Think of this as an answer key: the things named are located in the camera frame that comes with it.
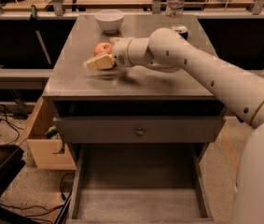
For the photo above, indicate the grey metal drawer cabinet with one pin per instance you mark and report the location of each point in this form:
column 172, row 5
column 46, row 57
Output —
column 75, row 91

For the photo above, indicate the white bowl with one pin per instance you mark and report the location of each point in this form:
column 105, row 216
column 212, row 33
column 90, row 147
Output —
column 109, row 20

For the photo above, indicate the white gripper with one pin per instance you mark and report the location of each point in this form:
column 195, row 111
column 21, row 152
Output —
column 120, row 52

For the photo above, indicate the clear water bottle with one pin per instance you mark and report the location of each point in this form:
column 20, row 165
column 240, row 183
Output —
column 173, row 12

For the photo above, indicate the red apple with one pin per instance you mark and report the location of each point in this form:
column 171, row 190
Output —
column 103, row 47

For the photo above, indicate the open middle drawer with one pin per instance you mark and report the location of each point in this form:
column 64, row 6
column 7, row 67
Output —
column 138, row 184

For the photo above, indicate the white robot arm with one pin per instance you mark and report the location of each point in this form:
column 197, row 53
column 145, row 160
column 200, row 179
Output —
column 240, row 91

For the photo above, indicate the green handled tool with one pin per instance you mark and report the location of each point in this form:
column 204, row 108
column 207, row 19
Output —
column 33, row 15

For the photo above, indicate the wooden box on floor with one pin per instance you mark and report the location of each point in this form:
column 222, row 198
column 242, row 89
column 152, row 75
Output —
column 48, row 153

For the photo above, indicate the top drawer with knob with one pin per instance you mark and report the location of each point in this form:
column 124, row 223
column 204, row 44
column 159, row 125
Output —
column 139, row 130

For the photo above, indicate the blue pepsi can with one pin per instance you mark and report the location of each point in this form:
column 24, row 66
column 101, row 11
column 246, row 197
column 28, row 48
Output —
column 181, row 30

